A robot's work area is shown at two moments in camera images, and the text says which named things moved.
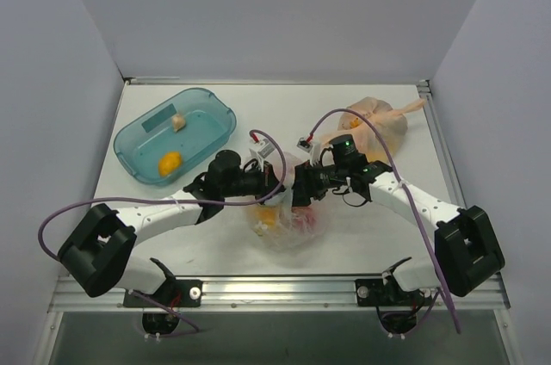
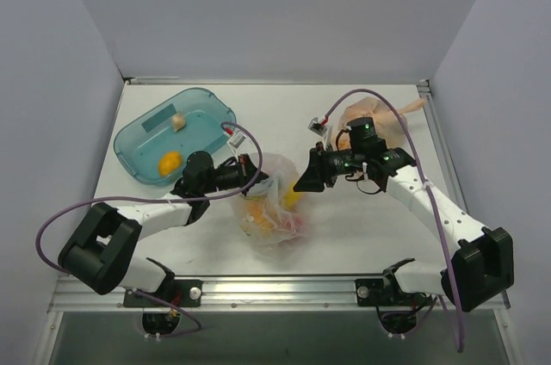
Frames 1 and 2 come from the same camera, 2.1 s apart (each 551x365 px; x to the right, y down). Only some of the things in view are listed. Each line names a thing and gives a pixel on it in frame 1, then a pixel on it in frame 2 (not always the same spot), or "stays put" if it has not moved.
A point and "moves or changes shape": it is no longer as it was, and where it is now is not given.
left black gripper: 272,182 to 249,169
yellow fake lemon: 265,215 to 292,198
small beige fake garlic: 178,122 stays put
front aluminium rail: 266,294 stays put
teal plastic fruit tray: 210,125 stays put
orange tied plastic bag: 390,123 stays put
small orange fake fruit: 169,163 stays put
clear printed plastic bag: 283,225 moves or changes shape
